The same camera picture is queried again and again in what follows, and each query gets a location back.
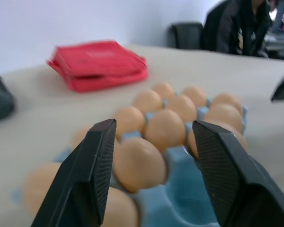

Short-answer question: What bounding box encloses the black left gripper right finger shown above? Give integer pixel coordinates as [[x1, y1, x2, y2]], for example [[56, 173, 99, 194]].
[[192, 120, 284, 227]]

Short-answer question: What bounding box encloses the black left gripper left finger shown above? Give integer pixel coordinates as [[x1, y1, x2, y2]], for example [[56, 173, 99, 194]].
[[30, 119, 117, 227]]

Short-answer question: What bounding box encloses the blue egg tray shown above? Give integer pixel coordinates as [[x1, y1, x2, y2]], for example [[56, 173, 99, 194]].
[[10, 91, 249, 227]]

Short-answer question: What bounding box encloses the person in black jacket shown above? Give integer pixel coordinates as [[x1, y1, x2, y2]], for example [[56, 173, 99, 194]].
[[202, 0, 274, 57]]

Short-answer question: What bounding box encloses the black office chair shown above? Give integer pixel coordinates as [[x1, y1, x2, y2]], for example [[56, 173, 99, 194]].
[[167, 22, 204, 50]]

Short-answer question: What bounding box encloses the dark grey soft object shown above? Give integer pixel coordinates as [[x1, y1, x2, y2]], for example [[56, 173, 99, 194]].
[[0, 74, 16, 123]]

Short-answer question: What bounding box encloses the red folded fabric bag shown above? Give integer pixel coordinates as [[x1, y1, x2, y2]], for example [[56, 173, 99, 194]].
[[46, 40, 149, 93]]

